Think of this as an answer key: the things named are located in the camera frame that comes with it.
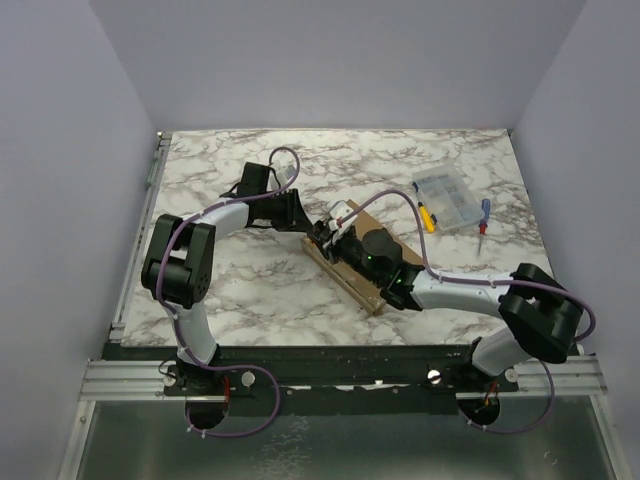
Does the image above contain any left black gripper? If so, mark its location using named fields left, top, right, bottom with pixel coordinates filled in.
left=258, top=188, right=312, bottom=232

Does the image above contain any brown cardboard express box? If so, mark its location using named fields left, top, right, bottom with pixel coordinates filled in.
left=301, top=211, right=422, bottom=316

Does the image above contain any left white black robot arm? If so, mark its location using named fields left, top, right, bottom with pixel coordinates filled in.
left=141, top=162, right=312, bottom=395

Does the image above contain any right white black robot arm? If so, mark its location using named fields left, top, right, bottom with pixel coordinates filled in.
left=308, top=222, right=584, bottom=391

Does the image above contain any clear plastic parts box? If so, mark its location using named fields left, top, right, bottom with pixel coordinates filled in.
left=411, top=166, right=484, bottom=232

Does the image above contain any yellow screwdriver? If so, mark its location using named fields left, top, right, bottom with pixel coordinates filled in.
left=412, top=182, right=437, bottom=234

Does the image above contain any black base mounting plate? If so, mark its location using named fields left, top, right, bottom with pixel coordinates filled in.
left=102, top=344, right=518, bottom=423

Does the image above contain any blue red screwdriver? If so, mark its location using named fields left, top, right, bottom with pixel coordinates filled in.
left=476, top=198, right=491, bottom=255

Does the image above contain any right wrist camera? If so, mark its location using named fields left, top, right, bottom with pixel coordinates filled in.
left=327, top=200, right=357, bottom=233

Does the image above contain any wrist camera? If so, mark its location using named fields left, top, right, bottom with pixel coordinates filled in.
left=327, top=200, right=357, bottom=233
left=275, top=163, right=297, bottom=185

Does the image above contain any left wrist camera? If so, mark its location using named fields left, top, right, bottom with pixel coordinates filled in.
left=275, top=163, right=297, bottom=185

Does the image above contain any aluminium frame rail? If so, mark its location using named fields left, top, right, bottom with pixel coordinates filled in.
left=82, top=344, right=607, bottom=399

